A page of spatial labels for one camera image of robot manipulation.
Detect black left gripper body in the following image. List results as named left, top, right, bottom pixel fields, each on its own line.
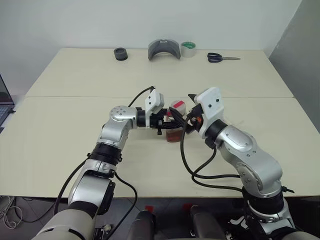
left=149, top=108, right=176, bottom=136

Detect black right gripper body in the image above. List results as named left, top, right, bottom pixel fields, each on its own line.
left=184, top=103, right=205, bottom=136

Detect clear bottle with brown drink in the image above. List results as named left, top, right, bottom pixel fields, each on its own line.
left=165, top=99, right=188, bottom=144

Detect clear tape roll green core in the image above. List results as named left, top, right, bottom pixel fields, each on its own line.
left=180, top=41, right=197, bottom=59

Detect grey curved headband pad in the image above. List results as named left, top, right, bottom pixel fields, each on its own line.
left=147, top=39, right=182, bottom=62

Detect dark rounded shape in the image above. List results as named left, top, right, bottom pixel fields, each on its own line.
left=130, top=209, right=157, bottom=240
left=189, top=204, right=224, bottom=240

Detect black white printed object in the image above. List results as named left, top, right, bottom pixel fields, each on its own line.
left=224, top=216, right=250, bottom=240

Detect dark laptop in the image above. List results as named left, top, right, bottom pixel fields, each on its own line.
left=0, top=73, right=16, bottom=134

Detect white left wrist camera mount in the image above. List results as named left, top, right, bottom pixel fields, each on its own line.
left=144, top=89, right=166, bottom=129

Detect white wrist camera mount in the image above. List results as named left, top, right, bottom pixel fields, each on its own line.
left=194, top=87, right=225, bottom=139
left=144, top=89, right=166, bottom=129

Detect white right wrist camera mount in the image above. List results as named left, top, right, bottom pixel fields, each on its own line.
left=194, top=87, right=225, bottom=139

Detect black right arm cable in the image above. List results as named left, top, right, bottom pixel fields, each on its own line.
left=179, top=123, right=246, bottom=193

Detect black handled scissors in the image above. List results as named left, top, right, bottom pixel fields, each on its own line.
left=206, top=52, right=242, bottom=64

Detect black round rubber ring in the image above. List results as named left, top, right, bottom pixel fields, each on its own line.
left=113, top=47, right=129, bottom=62

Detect white thin cable bundle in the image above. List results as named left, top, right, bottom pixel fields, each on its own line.
left=0, top=195, right=24, bottom=229

